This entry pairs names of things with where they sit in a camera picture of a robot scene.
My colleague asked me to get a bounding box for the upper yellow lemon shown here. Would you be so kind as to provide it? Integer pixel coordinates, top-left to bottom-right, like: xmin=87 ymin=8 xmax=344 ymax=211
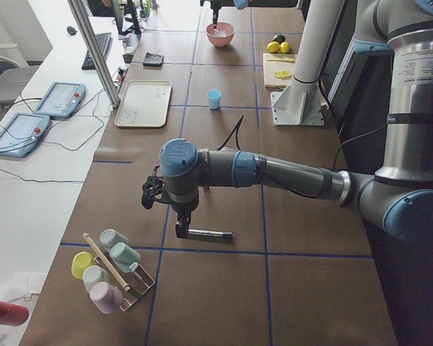
xmin=279 ymin=41 xmax=291 ymax=54

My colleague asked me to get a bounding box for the wooden rack handle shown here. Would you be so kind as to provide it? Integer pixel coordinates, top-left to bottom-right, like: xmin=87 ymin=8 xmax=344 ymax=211
xmin=82 ymin=232 xmax=131 ymax=292

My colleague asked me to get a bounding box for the near teach pendant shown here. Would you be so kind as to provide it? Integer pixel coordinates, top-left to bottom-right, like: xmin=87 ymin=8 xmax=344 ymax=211
xmin=0 ymin=113 xmax=51 ymax=158

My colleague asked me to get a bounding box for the computer mouse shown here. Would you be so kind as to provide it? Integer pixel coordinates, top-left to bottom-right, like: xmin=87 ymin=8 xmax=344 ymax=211
xmin=66 ymin=26 xmax=77 ymax=36

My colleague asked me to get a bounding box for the aluminium frame post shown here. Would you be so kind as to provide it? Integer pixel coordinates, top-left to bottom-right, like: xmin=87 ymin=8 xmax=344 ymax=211
xmin=68 ymin=0 xmax=121 ymax=109

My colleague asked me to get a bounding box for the red bottle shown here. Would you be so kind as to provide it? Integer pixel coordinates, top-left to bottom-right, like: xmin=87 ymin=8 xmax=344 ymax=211
xmin=0 ymin=301 xmax=29 ymax=327

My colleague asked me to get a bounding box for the wire cup rack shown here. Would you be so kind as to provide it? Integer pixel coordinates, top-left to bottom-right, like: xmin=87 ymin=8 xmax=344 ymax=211
xmin=108 ymin=252 xmax=155 ymax=311

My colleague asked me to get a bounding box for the grey cup on rack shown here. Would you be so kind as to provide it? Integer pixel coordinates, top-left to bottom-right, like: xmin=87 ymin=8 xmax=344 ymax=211
xmin=99 ymin=229 xmax=129 ymax=250

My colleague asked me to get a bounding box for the yellow plastic knife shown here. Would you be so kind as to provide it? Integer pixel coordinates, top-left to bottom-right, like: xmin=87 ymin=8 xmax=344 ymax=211
xmin=266 ymin=58 xmax=295 ymax=63

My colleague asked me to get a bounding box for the black keyboard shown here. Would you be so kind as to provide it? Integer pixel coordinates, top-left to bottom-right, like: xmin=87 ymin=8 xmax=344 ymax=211
xmin=81 ymin=32 xmax=113 ymax=71

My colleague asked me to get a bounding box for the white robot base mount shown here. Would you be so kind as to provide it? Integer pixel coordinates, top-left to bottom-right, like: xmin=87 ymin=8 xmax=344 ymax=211
xmin=271 ymin=0 xmax=345 ymax=126

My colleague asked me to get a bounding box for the lower yellow lemon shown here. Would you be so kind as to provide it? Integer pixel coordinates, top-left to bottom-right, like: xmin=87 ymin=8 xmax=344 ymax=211
xmin=266 ymin=41 xmax=281 ymax=53

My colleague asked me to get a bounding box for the far teach pendant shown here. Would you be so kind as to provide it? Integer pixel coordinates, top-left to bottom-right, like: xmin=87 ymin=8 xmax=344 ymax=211
xmin=33 ymin=81 xmax=86 ymax=118

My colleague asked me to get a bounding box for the bamboo cutting board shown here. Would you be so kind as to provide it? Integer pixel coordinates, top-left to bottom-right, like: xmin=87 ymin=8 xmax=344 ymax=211
xmin=263 ymin=53 xmax=297 ymax=88

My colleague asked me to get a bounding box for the office chair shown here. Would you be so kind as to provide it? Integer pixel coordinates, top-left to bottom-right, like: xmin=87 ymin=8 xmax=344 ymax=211
xmin=0 ymin=43 xmax=39 ymax=115

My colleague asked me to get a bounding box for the yellow lemon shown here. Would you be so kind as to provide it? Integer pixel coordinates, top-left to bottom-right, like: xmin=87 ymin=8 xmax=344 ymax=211
xmin=266 ymin=41 xmax=281 ymax=53
xmin=279 ymin=41 xmax=291 ymax=54

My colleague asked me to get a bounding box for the teach pendant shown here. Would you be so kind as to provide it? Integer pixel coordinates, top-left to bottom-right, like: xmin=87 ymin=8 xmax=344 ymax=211
xmin=0 ymin=113 xmax=51 ymax=158
xmin=33 ymin=81 xmax=86 ymax=118

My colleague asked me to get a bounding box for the green cup on rack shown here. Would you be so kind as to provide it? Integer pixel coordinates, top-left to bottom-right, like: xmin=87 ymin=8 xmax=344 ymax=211
xmin=109 ymin=242 xmax=141 ymax=273

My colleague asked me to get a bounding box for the pink bowl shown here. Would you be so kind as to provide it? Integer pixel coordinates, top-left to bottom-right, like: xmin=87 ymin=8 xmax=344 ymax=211
xmin=206 ymin=22 xmax=235 ymax=48

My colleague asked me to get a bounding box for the lemon slices stack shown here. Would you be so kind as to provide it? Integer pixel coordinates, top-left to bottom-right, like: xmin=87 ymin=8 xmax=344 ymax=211
xmin=274 ymin=70 xmax=292 ymax=79

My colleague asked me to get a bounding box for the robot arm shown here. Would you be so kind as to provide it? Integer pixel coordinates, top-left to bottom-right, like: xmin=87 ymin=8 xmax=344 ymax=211
xmin=142 ymin=1 xmax=433 ymax=241

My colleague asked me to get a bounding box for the green avocado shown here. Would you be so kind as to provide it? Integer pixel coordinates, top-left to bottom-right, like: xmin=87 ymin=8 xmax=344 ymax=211
xmin=272 ymin=34 xmax=286 ymax=44

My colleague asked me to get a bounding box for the steel muddler black tip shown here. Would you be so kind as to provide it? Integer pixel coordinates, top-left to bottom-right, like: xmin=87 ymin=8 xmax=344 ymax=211
xmin=188 ymin=229 xmax=233 ymax=241

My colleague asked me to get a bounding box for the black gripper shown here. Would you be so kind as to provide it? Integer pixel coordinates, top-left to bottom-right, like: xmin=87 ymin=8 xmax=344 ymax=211
xmin=171 ymin=201 xmax=198 ymax=239
xmin=210 ymin=0 xmax=221 ymax=29

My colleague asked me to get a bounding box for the yellow cup on rack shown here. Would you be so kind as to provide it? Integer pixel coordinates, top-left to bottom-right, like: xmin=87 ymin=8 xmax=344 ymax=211
xmin=71 ymin=252 xmax=96 ymax=280

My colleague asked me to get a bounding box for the cream bear tray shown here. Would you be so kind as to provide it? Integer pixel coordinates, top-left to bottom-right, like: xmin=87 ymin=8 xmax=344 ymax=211
xmin=114 ymin=80 xmax=172 ymax=128

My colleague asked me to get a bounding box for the pink cup on rack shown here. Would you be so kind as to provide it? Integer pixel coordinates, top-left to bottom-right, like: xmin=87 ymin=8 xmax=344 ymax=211
xmin=89 ymin=282 xmax=123 ymax=314

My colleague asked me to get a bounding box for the white cup on rack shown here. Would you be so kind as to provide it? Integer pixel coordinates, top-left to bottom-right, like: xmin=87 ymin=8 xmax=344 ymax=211
xmin=82 ymin=265 xmax=110 ymax=293

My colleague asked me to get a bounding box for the light blue plastic cup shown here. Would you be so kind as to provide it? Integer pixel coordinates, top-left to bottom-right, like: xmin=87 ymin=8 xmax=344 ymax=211
xmin=206 ymin=89 xmax=222 ymax=110

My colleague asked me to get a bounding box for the grey folded cloth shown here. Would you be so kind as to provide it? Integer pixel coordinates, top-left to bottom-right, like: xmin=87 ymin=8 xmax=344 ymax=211
xmin=142 ymin=52 xmax=165 ymax=67

